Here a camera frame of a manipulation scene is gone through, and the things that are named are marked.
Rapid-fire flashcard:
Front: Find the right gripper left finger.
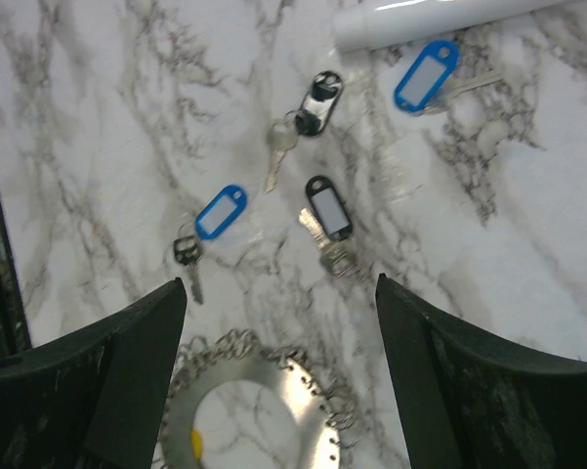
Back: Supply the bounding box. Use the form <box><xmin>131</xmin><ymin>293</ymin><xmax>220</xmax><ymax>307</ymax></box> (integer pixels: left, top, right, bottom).
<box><xmin>0</xmin><ymin>278</ymin><xmax>187</xmax><ymax>468</ymax></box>

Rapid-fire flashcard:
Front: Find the blue tag key by microphone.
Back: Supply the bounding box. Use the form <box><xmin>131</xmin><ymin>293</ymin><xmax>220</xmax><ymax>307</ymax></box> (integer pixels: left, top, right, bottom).
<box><xmin>394</xmin><ymin>39</ymin><xmax>503</xmax><ymax>115</ymax></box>

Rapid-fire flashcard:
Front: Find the black white tag key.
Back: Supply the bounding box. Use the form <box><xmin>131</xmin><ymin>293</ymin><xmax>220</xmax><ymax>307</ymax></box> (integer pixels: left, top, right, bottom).
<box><xmin>298</xmin><ymin>175</ymin><xmax>356</xmax><ymax>277</ymax></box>

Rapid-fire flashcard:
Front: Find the white microphone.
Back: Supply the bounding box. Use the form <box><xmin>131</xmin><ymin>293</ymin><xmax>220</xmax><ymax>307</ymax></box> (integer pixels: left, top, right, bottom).
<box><xmin>333</xmin><ymin>0</ymin><xmax>560</xmax><ymax>52</ymax></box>

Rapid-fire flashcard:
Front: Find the blue tag key front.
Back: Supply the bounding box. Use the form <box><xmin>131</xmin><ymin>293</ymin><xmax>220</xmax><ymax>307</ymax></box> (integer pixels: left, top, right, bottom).
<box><xmin>173</xmin><ymin>185</ymin><xmax>248</xmax><ymax>305</ymax></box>

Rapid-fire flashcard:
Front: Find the yellow tag key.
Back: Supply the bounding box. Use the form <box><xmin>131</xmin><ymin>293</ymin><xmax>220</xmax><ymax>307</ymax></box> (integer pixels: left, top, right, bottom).
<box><xmin>190</xmin><ymin>430</ymin><xmax>203</xmax><ymax>461</ymax></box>

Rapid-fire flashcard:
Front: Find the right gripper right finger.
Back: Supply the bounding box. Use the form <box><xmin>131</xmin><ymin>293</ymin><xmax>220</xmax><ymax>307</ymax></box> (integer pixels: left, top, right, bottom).
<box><xmin>376</xmin><ymin>276</ymin><xmax>587</xmax><ymax>468</ymax></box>

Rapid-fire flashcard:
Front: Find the black glossy tag key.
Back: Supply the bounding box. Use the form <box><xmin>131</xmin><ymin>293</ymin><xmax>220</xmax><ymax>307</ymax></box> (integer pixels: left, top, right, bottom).
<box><xmin>265</xmin><ymin>70</ymin><xmax>344</xmax><ymax>193</ymax></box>

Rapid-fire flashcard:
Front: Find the metal keyring disc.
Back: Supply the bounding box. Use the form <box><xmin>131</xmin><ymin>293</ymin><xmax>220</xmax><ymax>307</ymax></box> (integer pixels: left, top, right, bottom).
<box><xmin>151</xmin><ymin>329</ymin><xmax>358</xmax><ymax>468</ymax></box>

